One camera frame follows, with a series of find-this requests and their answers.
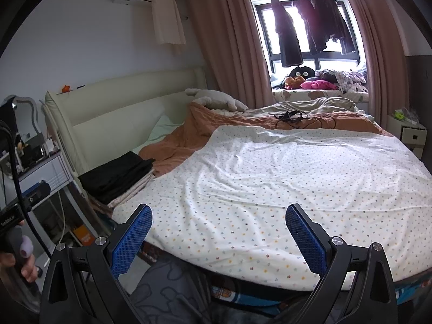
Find hanging dark garment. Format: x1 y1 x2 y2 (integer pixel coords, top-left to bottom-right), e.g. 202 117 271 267
270 0 304 68

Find person's left hand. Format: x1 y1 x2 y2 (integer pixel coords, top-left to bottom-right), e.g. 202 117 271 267
0 235 38 283

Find window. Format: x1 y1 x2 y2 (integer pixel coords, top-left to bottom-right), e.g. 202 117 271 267
251 0 370 86

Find stack of pink folded clothes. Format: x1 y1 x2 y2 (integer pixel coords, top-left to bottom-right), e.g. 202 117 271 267
88 172 156 210

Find beige hanging towel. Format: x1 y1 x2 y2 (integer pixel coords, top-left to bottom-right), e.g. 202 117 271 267
148 0 187 46

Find person's grey patterned pants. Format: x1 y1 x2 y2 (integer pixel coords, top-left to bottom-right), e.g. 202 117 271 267
130 256 217 324

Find black jacket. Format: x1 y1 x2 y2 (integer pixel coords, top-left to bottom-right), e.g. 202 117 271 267
78 151 156 196

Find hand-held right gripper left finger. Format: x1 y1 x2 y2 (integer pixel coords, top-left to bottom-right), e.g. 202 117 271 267
40 203 153 324

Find white nightstand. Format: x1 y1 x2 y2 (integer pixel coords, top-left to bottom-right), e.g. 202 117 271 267
386 108 427 157

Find pale green pillow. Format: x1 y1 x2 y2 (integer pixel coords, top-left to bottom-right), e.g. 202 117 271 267
130 115 183 154

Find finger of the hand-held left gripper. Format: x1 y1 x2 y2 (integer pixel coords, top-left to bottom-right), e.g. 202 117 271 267
22 181 51 206

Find pink cloth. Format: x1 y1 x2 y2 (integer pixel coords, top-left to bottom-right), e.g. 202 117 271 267
300 79 338 90

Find grey plush toy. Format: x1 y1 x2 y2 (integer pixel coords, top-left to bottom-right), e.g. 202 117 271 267
185 88 248 112

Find patterned window seat cushion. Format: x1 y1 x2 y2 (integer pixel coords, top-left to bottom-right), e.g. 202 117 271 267
272 88 370 103

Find thick black cable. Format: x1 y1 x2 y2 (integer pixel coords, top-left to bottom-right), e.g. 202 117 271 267
0 120 49 255

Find brown plush toy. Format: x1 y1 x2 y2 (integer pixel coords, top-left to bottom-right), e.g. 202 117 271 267
283 76 306 90

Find orange quilt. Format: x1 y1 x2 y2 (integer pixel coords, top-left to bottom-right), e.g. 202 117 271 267
138 101 394 178

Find black plush toy white eyes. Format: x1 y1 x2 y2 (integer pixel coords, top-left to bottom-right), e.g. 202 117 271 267
289 66 316 79

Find cream padded headboard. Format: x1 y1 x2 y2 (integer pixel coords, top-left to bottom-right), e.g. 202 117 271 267
44 67 207 190

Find thin black cable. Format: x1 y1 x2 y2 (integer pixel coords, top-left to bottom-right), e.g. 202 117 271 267
273 110 365 130

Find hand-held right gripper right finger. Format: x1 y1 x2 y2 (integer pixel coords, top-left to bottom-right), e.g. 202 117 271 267
285 203 399 324

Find wavy framed mirror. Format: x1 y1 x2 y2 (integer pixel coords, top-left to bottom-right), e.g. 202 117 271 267
0 96 38 139

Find pile of patterned clothes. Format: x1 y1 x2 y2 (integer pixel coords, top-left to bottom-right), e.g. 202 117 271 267
315 68 368 93

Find orange box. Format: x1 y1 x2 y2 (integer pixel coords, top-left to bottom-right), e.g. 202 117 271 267
72 224 97 245

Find white dotted bed sheet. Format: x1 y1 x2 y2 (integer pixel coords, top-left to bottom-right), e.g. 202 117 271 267
111 125 432 291

